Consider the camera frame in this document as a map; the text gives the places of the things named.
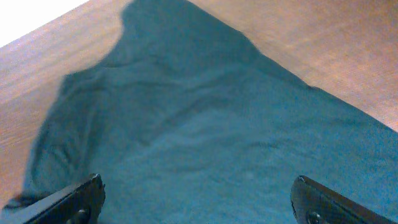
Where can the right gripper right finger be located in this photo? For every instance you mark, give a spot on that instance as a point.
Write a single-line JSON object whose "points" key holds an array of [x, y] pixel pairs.
{"points": [[313, 203]]}

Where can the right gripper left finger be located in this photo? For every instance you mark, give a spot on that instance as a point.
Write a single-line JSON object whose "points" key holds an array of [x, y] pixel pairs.
{"points": [[78, 203]]}

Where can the dark green t-shirt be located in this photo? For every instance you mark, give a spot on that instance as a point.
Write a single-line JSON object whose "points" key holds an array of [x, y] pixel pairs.
{"points": [[187, 122]]}

